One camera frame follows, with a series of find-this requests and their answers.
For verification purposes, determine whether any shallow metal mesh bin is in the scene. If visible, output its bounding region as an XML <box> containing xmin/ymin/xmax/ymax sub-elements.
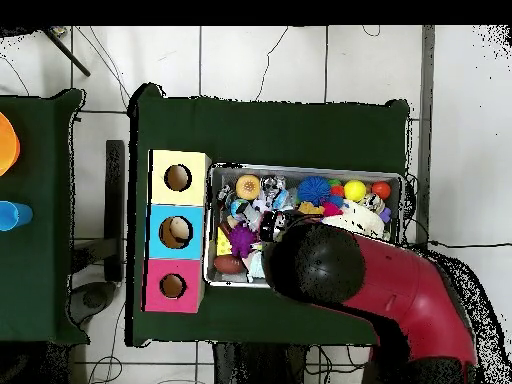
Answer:
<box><xmin>203</xmin><ymin>161</ymin><xmax>405</xmax><ymax>290</ymax></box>

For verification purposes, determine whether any wooden box with three holes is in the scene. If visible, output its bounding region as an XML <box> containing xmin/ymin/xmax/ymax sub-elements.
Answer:
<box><xmin>141</xmin><ymin>149</ymin><xmax>212</xmax><ymax>314</ymax></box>

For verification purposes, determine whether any blue globe ball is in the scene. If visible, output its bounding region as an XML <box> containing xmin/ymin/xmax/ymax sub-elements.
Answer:
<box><xmin>229</xmin><ymin>198</ymin><xmax>250</xmax><ymax>217</ymax></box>

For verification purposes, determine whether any toy burger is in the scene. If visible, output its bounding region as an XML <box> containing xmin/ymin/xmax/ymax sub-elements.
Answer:
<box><xmin>234</xmin><ymin>174</ymin><xmax>262</xmax><ymax>201</ymax></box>

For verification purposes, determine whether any purple spiky ball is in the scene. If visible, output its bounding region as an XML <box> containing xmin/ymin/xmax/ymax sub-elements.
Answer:
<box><xmin>227</xmin><ymin>223</ymin><xmax>258</xmax><ymax>259</ymax></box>

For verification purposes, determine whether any yellow cheese toy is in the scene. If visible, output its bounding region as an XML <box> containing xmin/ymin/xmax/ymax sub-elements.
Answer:
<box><xmin>216</xmin><ymin>227</ymin><xmax>233</xmax><ymax>257</ymax></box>

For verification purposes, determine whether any brown toy football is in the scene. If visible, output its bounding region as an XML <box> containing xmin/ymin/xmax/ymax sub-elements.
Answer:
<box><xmin>212</xmin><ymin>254</ymin><xmax>246</xmax><ymax>276</ymax></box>

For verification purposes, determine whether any large blue spiky ball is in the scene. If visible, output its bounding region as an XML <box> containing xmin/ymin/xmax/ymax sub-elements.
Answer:
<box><xmin>296</xmin><ymin>175</ymin><xmax>332</xmax><ymax>206</ymax></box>

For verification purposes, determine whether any dark green table cloth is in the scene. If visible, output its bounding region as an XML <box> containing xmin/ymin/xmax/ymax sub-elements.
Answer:
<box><xmin>0</xmin><ymin>88</ymin><xmax>90</xmax><ymax>346</ymax></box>
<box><xmin>125</xmin><ymin>82</ymin><xmax>411</xmax><ymax>348</ymax></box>

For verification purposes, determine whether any yellow smooth ball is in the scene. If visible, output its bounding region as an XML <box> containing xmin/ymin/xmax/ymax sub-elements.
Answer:
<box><xmin>343</xmin><ymin>179</ymin><xmax>368</xmax><ymax>203</ymax></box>

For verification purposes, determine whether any cream muslin cloth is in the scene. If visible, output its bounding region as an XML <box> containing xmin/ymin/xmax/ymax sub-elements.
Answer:
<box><xmin>321</xmin><ymin>199</ymin><xmax>386</xmax><ymax>241</ymax></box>

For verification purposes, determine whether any orange smooth ball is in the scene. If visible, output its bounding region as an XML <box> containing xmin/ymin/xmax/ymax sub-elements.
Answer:
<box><xmin>370</xmin><ymin>180</ymin><xmax>392</xmax><ymax>201</ymax></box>

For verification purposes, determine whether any black flat panel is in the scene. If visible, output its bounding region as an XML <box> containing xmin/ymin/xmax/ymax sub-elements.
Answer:
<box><xmin>104</xmin><ymin>139</ymin><xmax>126</xmax><ymax>283</ymax></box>

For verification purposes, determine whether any grey round base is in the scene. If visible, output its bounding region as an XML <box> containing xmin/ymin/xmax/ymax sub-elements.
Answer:
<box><xmin>69</xmin><ymin>281</ymin><xmax>118</xmax><ymax>326</ymax></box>

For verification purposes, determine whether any blue plastic cup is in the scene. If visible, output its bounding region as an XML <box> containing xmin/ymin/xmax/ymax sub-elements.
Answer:
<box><xmin>0</xmin><ymin>200</ymin><xmax>34</xmax><ymax>232</ymax></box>

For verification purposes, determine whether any black rod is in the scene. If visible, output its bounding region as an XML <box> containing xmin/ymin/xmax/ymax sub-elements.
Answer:
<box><xmin>41</xmin><ymin>26</ymin><xmax>92</xmax><ymax>77</ymax></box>

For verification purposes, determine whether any orange plastic object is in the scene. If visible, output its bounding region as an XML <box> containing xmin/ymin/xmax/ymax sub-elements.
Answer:
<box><xmin>0</xmin><ymin>111</ymin><xmax>21</xmax><ymax>177</ymax></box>

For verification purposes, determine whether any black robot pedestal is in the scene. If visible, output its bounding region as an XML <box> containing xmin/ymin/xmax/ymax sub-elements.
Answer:
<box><xmin>211</xmin><ymin>341</ymin><xmax>309</xmax><ymax>384</ymax></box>

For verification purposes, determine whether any black floor cable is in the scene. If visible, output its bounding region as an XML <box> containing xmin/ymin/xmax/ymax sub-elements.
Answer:
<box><xmin>427</xmin><ymin>239</ymin><xmax>512</xmax><ymax>249</ymax></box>

